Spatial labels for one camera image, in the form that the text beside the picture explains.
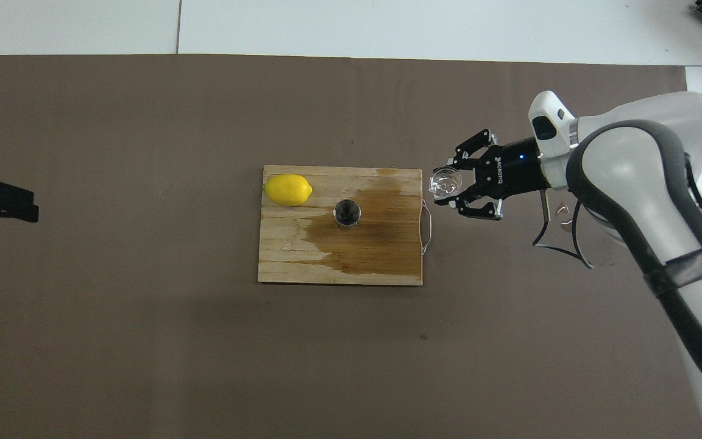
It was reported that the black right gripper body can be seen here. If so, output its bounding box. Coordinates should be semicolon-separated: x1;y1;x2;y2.
476;137;550;201

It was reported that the small clear glass cup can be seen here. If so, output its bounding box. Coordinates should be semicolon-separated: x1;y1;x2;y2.
428;167;463;202

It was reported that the steel double jigger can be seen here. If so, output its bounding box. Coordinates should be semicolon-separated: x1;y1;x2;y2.
333;199;363;231

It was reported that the wooden cutting board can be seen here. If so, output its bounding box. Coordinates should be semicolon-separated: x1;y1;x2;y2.
258;165;434;287

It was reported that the yellow lemon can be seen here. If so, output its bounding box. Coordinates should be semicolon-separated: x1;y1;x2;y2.
264;174;314;207

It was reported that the brown paper table mat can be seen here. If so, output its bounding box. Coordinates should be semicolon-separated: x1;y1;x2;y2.
0;54;702;439

